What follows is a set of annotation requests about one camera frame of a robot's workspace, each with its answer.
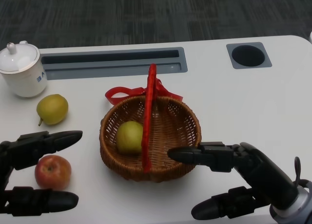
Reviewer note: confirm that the yellow-green pear without stem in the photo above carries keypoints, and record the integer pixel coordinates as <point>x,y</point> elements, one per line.
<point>128,137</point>

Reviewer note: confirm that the yellow-green pear with stem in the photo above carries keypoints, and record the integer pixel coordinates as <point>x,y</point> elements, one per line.
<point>52,109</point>

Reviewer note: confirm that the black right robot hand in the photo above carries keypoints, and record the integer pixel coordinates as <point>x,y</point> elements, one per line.
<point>263,170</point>

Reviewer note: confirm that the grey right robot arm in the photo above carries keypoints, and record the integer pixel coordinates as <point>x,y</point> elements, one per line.
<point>297,209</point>

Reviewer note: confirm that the white lidded ceramic mug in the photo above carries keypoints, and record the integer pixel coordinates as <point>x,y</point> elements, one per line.
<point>24,80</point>

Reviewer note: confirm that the grey long table slot tray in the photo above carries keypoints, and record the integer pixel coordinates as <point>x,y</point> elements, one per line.
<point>109,67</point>

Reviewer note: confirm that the grey round cup holder recess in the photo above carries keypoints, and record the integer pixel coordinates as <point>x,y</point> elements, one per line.
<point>248,54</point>

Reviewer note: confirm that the red apple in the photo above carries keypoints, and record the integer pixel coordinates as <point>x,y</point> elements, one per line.
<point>52,172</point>

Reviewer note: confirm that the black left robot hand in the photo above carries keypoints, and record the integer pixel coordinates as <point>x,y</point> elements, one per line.
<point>36,146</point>

